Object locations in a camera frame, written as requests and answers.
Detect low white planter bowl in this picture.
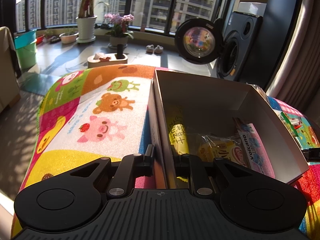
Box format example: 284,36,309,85
59,31,79,44

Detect pair of white slippers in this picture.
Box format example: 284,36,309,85
146,44,163,54

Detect tall plant in white pot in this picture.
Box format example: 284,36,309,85
76,0,97,44

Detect round washing machine door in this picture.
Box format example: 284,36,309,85
175,18,224,64

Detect teal plastic bucket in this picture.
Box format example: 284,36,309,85
14,29,36,49

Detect green plastic bucket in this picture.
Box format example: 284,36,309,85
16,40,37,69

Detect yellow snack packet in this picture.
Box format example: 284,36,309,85
166,104,190,183

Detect pink orchid in pot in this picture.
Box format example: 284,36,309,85
104,13,135,49

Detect beige tray with black post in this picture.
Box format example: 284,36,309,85
87,44,128,68

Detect beige curtain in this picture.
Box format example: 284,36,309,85
267,0,319,111

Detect pink Volcano snack packet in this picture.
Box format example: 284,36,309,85
233,118,275,178

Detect dark grey washing machine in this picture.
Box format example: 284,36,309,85
216,11,263,81

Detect green edged clear snack packet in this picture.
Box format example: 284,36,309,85
278,112,302,137

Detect brown cardboard box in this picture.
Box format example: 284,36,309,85
148,69,309,189

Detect colourful cartoon play mat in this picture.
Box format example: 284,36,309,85
12,65,319,239

